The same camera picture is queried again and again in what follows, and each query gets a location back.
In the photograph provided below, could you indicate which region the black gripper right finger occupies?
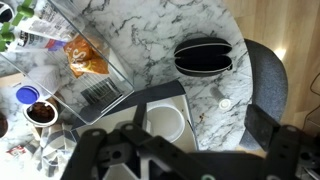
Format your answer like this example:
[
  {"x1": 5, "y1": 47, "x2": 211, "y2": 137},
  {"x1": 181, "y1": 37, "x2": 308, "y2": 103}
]
[{"x1": 244, "y1": 104, "x2": 303, "y2": 180}]

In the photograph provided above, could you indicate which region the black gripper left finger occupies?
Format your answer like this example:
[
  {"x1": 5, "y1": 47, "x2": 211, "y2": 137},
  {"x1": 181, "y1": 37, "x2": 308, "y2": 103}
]
[{"x1": 59, "y1": 122, "x2": 201, "y2": 180}]

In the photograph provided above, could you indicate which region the black zippered glasses case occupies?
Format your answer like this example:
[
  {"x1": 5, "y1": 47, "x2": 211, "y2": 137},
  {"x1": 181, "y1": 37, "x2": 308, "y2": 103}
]
[{"x1": 173, "y1": 36, "x2": 234, "y2": 78}]

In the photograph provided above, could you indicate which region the grey striped cloth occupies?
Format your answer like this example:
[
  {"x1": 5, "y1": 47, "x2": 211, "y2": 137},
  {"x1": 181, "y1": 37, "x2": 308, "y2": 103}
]
[{"x1": 31, "y1": 123, "x2": 81, "y2": 178}]

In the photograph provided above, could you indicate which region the grey upholstered chair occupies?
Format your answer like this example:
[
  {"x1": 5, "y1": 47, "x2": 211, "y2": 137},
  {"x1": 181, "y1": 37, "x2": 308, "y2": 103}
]
[{"x1": 238, "y1": 38, "x2": 289, "y2": 153}]

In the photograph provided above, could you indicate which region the small white vial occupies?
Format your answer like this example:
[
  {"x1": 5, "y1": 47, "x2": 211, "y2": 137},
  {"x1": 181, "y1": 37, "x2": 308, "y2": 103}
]
[{"x1": 209, "y1": 86, "x2": 233, "y2": 111}]

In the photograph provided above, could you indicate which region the white cup with dark contents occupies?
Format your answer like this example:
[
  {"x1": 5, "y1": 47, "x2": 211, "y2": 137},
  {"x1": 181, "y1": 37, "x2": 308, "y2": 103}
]
[{"x1": 23, "y1": 99, "x2": 60, "y2": 128}]

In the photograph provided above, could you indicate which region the white plastic bowl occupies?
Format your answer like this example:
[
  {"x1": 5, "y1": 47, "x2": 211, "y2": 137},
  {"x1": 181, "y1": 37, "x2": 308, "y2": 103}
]
[{"x1": 146, "y1": 104, "x2": 186, "y2": 144}]

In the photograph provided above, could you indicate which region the snack bag pile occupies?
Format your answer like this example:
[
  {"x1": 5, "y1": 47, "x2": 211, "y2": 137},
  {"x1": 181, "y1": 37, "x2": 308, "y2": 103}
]
[{"x1": 0, "y1": 0, "x2": 135, "y2": 126}]

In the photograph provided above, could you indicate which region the small red white packet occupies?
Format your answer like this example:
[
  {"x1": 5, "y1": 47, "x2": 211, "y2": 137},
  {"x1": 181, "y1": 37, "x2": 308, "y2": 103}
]
[{"x1": 6, "y1": 144, "x2": 28, "y2": 158}]

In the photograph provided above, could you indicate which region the navy cardboard box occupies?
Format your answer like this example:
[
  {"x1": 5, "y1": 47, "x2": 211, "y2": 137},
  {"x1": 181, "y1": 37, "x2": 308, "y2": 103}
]
[{"x1": 71, "y1": 79, "x2": 201, "y2": 154}]

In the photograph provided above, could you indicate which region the white pouch with green cap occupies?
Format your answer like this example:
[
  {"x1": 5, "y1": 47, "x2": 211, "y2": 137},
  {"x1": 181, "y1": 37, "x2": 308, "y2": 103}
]
[
  {"x1": 0, "y1": 21, "x2": 68, "y2": 53},
  {"x1": 11, "y1": 0, "x2": 84, "y2": 41}
]

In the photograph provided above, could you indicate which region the dark round bowl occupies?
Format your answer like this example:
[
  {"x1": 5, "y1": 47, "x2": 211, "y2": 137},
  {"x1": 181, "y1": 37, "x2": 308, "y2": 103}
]
[{"x1": 0, "y1": 3, "x2": 16, "y2": 25}]

